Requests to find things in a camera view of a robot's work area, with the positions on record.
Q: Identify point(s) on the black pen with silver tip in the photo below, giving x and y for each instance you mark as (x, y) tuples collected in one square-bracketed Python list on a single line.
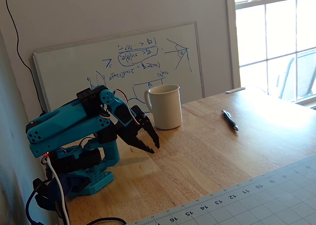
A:
[(229, 120)]

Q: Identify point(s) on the cream ceramic mug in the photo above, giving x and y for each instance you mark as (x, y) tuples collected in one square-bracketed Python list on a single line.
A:
[(166, 108)]

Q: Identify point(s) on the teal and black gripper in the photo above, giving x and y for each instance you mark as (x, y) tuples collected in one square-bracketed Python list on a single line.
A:
[(132, 134)]

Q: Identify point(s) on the dark blue clamp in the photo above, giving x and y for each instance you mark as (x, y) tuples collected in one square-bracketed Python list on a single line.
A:
[(71, 183)]

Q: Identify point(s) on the teal robot base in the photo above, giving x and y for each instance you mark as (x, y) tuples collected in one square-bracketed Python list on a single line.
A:
[(98, 183)]

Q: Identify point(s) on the grey cutting mat with ruler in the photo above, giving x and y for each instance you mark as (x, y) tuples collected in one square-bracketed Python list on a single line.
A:
[(259, 202)]

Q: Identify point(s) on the patio chair outside window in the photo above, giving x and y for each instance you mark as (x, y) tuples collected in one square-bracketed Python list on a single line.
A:
[(303, 74)]

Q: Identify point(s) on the whiteboard with blue writing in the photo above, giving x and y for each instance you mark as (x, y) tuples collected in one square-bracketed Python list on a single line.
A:
[(123, 61)]

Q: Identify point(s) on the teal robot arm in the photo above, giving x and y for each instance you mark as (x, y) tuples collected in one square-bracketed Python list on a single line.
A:
[(61, 121)]

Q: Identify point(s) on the small white strip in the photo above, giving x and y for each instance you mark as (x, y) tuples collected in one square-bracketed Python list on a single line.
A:
[(235, 89)]

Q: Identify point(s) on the white window frame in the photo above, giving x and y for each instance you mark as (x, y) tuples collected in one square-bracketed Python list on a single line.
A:
[(232, 37)]

